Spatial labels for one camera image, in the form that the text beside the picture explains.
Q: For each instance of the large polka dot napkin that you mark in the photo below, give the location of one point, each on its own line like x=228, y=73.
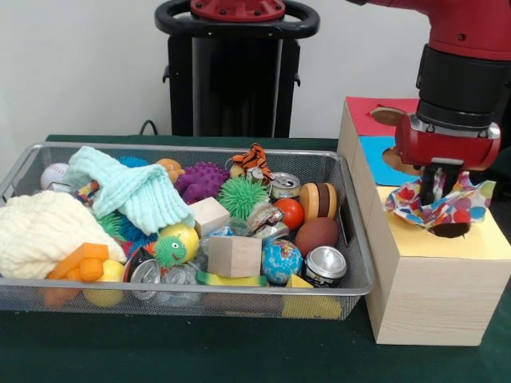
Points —
x=407, y=203

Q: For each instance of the orange ball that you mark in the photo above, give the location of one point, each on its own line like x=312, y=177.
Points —
x=290, y=213

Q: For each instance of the purple spiky toy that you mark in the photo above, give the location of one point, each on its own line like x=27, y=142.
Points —
x=203, y=179

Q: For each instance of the plain wooden cube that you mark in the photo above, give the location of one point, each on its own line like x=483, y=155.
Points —
x=233, y=255
x=209, y=215

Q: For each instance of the plush tiger toy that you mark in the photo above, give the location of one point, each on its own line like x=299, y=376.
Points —
x=255, y=159

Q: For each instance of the green spiky ball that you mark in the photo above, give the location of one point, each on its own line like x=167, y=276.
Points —
x=241, y=195

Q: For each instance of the large dark green tablecloth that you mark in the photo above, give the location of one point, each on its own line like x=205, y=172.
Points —
x=199, y=351

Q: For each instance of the white baseball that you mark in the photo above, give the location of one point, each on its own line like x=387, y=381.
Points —
x=54, y=175

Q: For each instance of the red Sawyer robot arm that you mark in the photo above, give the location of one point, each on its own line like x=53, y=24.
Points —
x=463, y=80

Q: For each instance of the cream knitted cloth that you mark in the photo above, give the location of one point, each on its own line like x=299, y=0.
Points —
x=40, y=231

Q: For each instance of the toy hamburger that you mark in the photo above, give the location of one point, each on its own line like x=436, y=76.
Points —
x=317, y=199

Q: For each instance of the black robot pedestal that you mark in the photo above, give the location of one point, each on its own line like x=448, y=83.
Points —
x=239, y=80

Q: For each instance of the mint green cloth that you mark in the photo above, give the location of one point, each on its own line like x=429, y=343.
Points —
x=131, y=191

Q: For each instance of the shallow clear mesh bin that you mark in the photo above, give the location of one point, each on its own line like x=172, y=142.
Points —
x=239, y=305

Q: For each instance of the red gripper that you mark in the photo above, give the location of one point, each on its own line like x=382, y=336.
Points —
x=447, y=149

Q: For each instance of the wooden box with three holes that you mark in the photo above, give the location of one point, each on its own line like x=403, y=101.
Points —
x=431, y=311

